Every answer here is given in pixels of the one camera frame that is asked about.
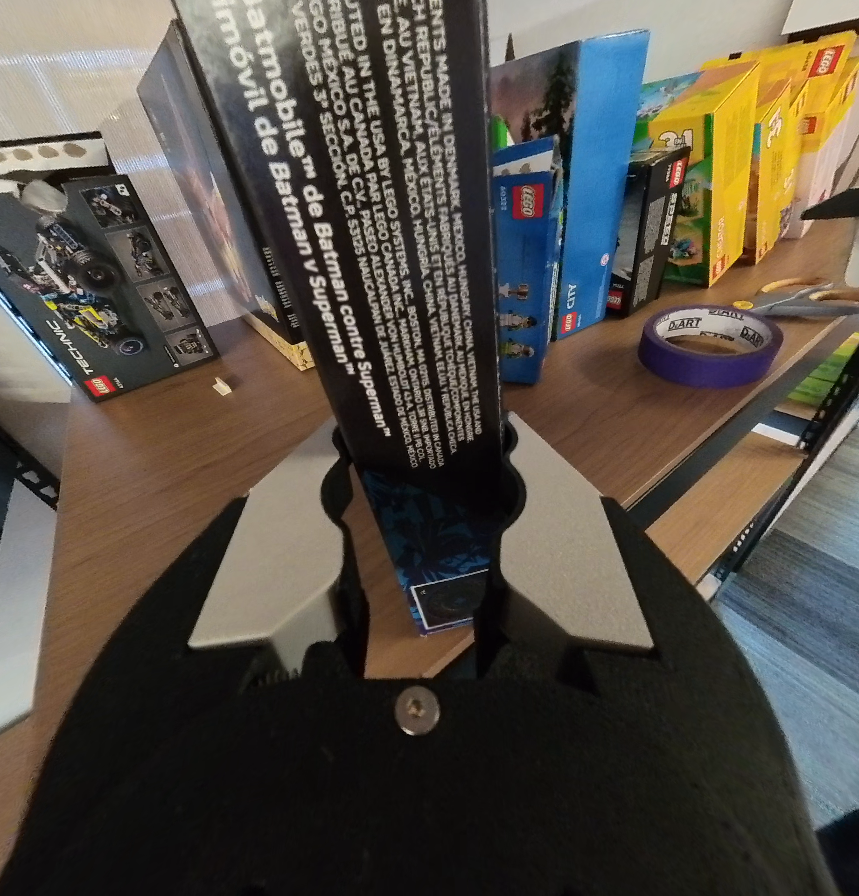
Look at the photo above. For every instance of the purple tape roll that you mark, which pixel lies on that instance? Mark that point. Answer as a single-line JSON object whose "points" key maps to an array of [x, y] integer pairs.
{"points": [[674, 357]]}

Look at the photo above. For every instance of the small blue toy box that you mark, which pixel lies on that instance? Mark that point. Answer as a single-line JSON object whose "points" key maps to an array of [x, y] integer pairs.
{"points": [[527, 266]]}

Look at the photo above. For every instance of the black toy box yellow emblem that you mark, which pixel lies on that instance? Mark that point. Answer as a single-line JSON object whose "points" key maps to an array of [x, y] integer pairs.
{"points": [[373, 238]]}

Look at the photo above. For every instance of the small pale plastic piece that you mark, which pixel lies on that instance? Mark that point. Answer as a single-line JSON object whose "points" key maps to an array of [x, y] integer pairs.
{"points": [[222, 385]]}

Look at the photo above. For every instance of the large blue toy box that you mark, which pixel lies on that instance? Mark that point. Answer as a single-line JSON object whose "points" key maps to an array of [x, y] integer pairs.
{"points": [[604, 168]]}

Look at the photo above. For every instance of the grey yellow scissors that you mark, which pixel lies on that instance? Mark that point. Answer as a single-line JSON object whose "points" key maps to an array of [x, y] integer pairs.
{"points": [[807, 298]]}

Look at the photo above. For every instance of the translucent plastic sheet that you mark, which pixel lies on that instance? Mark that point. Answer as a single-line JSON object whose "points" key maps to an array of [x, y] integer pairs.
{"points": [[66, 70]]}

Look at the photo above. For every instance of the green flat box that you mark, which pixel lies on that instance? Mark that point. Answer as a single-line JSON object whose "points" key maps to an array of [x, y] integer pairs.
{"points": [[828, 371]]}

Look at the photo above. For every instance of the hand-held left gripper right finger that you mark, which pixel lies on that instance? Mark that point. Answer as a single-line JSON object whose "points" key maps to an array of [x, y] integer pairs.
{"points": [[576, 560]]}

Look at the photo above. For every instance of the black racing car toy box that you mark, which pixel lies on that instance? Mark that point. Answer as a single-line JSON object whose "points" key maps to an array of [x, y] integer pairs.
{"points": [[94, 280]]}

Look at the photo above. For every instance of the dark blue toy box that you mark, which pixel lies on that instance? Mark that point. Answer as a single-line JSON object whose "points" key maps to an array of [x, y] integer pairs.
{"points": [[213, 182]]}

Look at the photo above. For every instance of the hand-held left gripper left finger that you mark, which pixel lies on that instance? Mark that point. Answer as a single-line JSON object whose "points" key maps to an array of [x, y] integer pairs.
{"points": [[268, 574]]}

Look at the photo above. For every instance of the dark wooden shelf board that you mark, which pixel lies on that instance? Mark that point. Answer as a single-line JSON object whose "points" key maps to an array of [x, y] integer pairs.
{"points": [[164, 462]]}

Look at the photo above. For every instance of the small black toy box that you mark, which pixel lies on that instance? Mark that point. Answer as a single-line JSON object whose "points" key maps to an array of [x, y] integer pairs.
{"points": [[646, 231]]}

